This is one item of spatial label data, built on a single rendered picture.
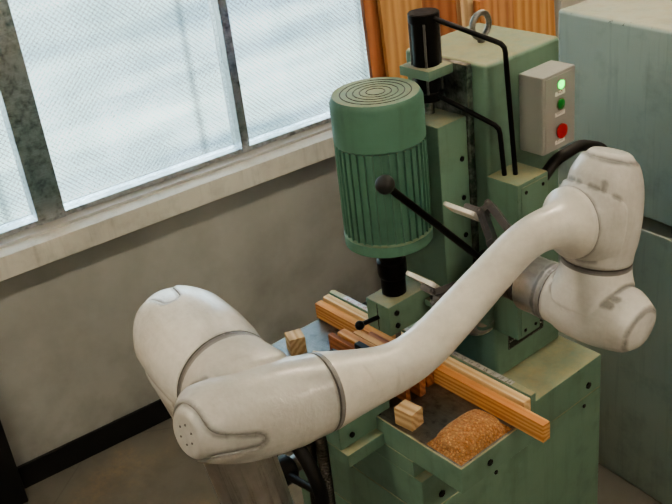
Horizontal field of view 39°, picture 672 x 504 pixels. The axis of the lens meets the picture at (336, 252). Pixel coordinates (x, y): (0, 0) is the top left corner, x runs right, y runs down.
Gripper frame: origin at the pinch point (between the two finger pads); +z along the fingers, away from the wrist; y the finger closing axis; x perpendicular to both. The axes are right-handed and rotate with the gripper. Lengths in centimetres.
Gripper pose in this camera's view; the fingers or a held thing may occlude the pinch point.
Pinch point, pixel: (433, 242)
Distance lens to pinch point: 163.8
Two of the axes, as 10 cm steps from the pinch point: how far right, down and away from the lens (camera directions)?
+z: -6.5, -3.0, 7.0
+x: -5.9, -3.8, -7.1
